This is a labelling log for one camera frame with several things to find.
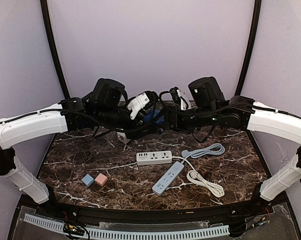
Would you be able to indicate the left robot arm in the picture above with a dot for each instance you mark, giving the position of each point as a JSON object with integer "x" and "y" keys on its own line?
{"x": 107, "y": 105}

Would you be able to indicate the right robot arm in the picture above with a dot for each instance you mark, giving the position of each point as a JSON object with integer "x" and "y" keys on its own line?
{"x": 245, "y": 114}

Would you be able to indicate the slotted cable duct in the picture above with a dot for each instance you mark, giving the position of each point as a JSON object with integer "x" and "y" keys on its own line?
{"x": 129, "y": 232}

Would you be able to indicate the white cube socket adapter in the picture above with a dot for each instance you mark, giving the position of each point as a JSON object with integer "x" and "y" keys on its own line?
{"x": 122, "y": 138}

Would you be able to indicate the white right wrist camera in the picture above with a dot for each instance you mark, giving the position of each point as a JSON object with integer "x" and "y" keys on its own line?
{"x": 179, "y": 98}

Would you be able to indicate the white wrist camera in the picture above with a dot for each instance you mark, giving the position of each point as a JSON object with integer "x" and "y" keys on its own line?
{"x": 179, "y": 98}
{"x": 136, "y": 104}

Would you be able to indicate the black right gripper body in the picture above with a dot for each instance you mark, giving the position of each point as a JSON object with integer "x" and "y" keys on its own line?
{"x": 170, "y": 120}

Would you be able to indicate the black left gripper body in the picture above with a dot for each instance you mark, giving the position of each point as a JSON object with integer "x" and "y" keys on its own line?
{"x": 134, "y": 125}

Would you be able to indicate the pink plug adapter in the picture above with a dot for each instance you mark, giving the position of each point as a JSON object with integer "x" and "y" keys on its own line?
{"x": 101, "y": 179}

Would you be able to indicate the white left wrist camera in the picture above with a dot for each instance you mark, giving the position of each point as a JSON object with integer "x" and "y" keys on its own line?
{"x": 136, "y": 104}

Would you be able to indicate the black table frame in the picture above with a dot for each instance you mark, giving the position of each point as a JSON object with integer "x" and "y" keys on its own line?
{"x": 150, "y": 216}

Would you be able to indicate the light blue power strip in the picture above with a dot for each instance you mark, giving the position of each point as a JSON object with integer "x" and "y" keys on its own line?
{"x": 168, "y": 178}

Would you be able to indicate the blue cube socket adapter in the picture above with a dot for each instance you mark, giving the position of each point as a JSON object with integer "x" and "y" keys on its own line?
{"x": 153, "y": 116}

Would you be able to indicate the light blue plug adapter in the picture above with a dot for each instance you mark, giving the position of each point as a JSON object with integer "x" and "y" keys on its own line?
{"x": 88, "y": 180}

